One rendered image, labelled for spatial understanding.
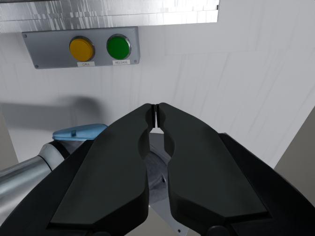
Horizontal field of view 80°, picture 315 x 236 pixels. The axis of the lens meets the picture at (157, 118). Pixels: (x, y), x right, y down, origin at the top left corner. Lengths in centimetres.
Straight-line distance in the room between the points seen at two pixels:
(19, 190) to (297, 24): 65
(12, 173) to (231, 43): 51
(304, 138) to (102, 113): 193
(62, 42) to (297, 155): 221
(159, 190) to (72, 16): 43
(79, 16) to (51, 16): 5
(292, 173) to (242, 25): 212
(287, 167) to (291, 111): 173
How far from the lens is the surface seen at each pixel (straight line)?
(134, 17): 38
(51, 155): 40
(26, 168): 39
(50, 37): 43
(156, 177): 51
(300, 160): 240
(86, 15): 40
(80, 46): 40
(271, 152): 77
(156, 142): 56
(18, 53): 59
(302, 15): 59
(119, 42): 38
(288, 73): 62
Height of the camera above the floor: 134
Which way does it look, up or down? 58 degrees down
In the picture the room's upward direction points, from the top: 177 degrees clockwise
